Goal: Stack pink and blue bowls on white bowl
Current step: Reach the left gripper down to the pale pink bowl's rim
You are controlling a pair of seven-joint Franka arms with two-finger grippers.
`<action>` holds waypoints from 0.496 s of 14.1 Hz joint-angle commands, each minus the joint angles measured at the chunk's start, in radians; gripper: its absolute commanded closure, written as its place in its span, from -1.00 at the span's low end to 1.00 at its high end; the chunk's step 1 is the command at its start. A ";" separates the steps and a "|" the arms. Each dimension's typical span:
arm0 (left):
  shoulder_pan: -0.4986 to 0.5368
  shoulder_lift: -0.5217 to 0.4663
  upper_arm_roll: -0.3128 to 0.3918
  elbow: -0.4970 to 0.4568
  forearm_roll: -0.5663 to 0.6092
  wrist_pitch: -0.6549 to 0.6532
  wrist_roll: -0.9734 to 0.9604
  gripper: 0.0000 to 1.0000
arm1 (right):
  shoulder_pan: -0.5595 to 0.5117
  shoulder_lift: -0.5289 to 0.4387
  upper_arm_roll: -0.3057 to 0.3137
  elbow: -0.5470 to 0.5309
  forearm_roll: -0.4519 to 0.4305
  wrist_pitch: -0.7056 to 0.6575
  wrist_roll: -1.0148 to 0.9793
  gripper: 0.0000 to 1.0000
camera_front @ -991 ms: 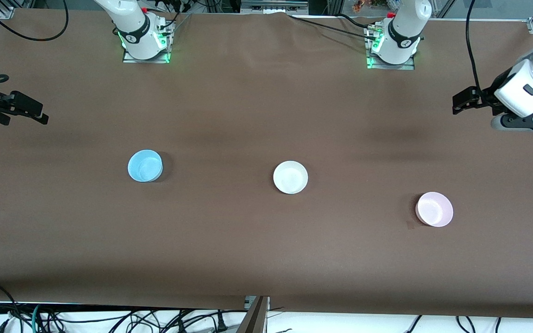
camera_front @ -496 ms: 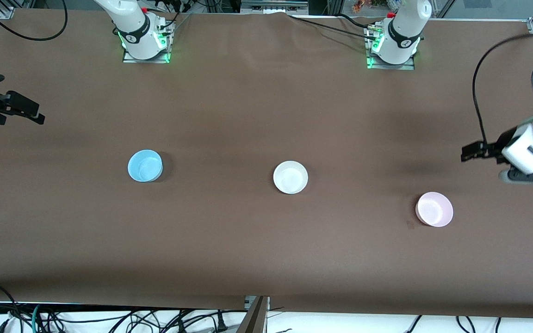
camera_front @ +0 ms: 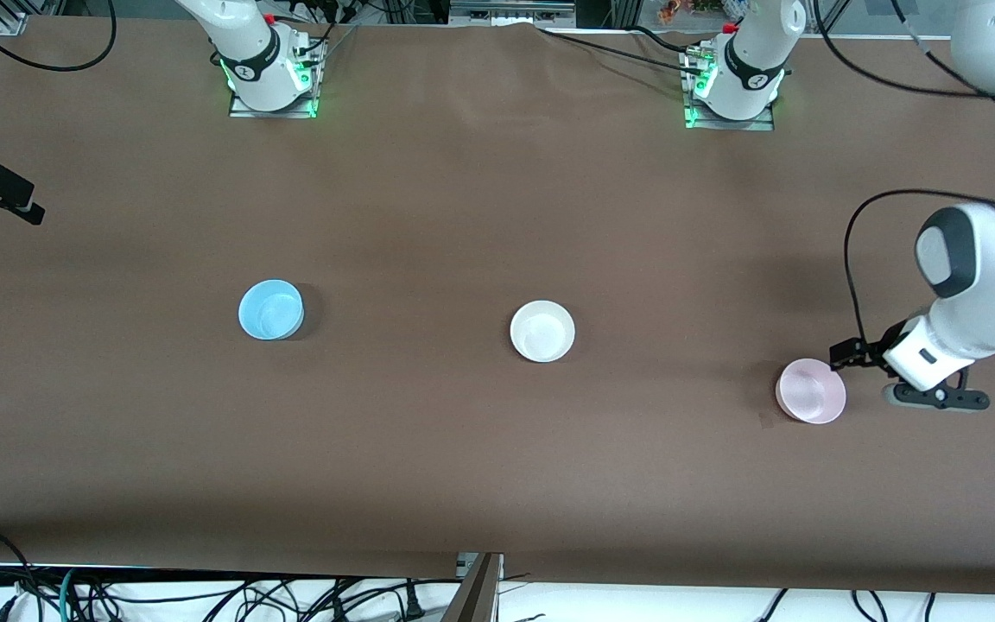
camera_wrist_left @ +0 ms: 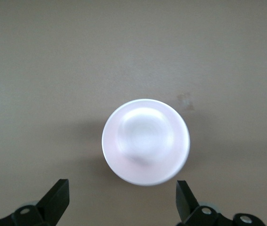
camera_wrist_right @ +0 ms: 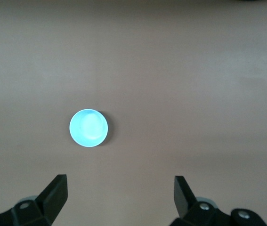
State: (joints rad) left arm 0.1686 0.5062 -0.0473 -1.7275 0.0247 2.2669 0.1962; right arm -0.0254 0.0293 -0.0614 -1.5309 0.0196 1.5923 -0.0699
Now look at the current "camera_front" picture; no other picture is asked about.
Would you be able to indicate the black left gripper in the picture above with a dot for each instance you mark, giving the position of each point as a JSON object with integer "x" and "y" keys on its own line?
{"x": 880, "y": 345}

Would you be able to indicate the pink plastic bowl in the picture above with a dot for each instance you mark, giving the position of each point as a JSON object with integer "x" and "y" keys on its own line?
{"x": 811, "y": 393}

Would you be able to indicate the light blue plastic bowl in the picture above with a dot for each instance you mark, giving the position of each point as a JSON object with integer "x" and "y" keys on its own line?
{"x": 270, "y": 309}

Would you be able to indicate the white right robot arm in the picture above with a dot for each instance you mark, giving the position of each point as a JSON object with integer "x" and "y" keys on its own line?
{"x": 247, "y": 52}

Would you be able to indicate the white plastic bowl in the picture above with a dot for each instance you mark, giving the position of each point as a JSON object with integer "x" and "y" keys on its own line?
{"x": 542, "y": 331}

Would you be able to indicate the small orange toy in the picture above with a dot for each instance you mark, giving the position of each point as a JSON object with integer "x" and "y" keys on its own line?
{"x": 672, "y": 10}

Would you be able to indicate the aluminium frame corner bracket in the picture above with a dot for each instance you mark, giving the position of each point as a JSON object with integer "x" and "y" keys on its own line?
{"x": 12, "y": 23}

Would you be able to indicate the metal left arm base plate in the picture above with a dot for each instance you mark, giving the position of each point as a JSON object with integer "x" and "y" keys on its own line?
{"x": 761, "y": 123}

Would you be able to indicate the grey metal post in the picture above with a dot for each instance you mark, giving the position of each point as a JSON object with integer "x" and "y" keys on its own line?
{"x": 476, "y": 596}

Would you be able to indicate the aluminium frame rail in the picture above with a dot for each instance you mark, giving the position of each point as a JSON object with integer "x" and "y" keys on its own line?
{"x": 510, "y": 12}

